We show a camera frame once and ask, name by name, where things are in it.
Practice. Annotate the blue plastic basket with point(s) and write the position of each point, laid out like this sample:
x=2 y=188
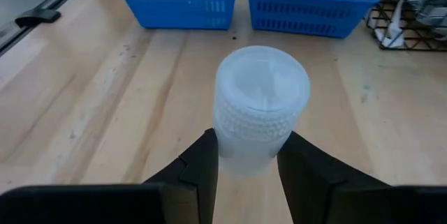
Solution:
x=174 y=11
x=307 y=18

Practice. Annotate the grey patterned cloth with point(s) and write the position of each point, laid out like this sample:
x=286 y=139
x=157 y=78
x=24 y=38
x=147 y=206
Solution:
x=426 y=11

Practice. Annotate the white plastic pill bottle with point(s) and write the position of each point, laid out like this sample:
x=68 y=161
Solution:
x=262 y=95

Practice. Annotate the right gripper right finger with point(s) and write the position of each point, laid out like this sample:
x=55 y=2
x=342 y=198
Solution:
x=349 y=203

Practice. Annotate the small black table bracket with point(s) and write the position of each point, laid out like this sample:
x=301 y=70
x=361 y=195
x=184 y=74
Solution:
x=36 y=16

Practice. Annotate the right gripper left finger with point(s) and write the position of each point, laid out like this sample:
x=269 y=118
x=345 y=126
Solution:
x=104 y=204

